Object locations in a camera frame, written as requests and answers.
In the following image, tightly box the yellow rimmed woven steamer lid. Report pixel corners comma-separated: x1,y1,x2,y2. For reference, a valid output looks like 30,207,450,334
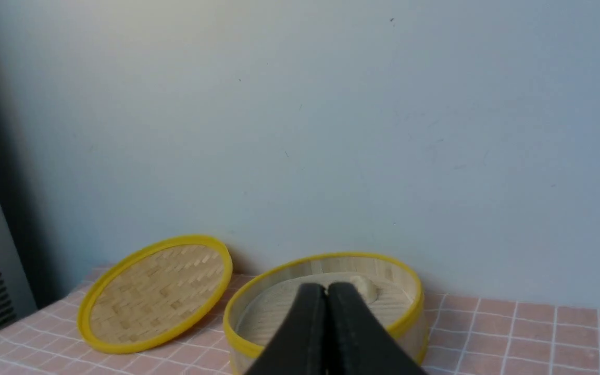
76,235,233,355

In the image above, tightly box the white dumpling in steamer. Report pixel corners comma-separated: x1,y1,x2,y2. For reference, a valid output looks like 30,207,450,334
349,275,379,304

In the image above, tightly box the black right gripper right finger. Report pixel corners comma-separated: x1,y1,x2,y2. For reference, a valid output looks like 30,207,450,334
327,282,426,374

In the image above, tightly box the white steamer liner cloth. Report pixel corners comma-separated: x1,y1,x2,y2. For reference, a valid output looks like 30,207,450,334
236,271,413,346

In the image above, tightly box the pink checkered tablecloth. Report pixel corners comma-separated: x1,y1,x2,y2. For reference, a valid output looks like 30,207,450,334
0,269,600,374

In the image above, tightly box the yellow rimmed bamboo steamer basket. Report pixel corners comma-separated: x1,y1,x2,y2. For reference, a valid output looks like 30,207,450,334
223,252,429,374

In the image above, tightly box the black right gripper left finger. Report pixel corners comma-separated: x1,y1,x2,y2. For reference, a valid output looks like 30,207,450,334
247,283,327,374

